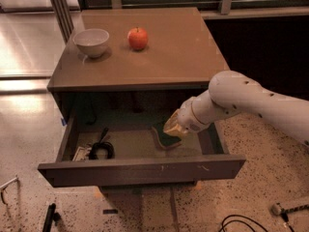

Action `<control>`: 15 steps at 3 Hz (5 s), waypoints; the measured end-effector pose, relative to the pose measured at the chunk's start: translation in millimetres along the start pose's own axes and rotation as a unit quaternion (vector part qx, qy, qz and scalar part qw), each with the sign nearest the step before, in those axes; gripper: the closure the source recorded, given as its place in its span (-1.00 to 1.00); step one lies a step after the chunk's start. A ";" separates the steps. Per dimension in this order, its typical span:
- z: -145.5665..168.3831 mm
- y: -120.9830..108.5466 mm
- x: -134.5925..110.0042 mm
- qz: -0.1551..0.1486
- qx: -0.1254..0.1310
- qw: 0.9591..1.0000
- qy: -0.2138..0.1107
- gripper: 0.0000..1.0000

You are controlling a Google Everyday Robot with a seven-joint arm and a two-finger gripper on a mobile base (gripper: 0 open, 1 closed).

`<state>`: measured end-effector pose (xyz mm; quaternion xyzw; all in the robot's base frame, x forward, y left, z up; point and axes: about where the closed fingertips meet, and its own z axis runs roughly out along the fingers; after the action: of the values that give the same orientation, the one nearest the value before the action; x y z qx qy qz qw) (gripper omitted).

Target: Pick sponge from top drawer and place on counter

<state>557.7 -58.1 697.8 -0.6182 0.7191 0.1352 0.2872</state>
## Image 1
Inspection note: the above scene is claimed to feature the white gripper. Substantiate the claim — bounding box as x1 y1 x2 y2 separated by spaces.
163 98 211 137

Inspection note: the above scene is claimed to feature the green and yellow sponge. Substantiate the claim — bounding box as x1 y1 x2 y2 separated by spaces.
152 123 182 150

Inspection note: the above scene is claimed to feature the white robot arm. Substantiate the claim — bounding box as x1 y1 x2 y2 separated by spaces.
163 71 309 145

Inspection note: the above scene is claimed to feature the open grey top drawer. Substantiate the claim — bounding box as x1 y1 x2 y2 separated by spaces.
38 92 245 189

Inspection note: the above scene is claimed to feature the white item in drawer corner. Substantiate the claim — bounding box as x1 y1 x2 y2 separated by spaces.
72 147 91 161

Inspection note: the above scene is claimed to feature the red apple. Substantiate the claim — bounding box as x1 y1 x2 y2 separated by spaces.
127 27 149 50

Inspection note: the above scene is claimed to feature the blue tape piece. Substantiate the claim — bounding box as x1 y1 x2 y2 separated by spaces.
61 118 67 126

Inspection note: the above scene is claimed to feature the white ceramic bowl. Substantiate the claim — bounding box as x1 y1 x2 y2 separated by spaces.
73 29 109 58

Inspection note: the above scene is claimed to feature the black tool on floor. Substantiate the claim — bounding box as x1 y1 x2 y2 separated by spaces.
42 203 61 232

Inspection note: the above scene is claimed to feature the coiled black cable in drawer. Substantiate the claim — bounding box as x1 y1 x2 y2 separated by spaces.
88 127 116 160

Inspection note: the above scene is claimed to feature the black cable on floor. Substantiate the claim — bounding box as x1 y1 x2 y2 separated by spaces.
218 214 269 232

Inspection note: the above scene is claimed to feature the metal bracket on floor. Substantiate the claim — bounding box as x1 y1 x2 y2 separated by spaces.
0 175 21 207

